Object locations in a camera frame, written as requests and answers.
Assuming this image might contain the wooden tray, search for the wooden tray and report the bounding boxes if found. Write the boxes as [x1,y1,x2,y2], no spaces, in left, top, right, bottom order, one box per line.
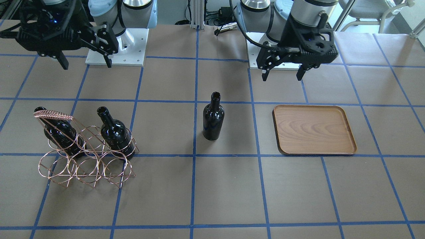
[272,105,357,155]

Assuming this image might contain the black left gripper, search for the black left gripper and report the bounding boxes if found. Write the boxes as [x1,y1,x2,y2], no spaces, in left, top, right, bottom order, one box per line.
[256,15,339,82]

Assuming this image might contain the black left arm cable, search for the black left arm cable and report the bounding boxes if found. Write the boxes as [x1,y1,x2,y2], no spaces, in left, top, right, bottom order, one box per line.
[229,0,283,50]

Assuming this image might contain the aluminium frame post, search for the aluminium frame post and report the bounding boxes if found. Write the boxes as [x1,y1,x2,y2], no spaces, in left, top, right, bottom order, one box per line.
[189,0,206,31]

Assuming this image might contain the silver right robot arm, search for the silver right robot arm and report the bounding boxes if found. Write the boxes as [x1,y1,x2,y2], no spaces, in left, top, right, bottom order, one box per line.
[1,0,157,70]

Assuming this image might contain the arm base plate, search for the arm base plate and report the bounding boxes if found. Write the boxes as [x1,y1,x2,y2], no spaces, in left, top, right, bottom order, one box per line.
[85,28,149,67]
[247,32,301,71]

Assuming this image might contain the dark wine bottle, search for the dark wine bottle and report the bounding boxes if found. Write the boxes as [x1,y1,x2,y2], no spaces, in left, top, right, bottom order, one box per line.
[41,119,85,159]
[97,106,135,160]
[203,91,225,141]

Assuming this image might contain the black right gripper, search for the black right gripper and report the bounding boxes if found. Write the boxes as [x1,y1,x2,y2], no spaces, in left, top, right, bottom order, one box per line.
[1,7,119,70]

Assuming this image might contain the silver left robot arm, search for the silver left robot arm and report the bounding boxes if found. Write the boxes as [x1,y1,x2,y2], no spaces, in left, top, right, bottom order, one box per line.
[234,0,338,81]

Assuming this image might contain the copper wire bottle basket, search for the copper wire bottle basket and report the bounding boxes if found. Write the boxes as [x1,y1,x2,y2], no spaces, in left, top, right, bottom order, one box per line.
[33,107,139,188]

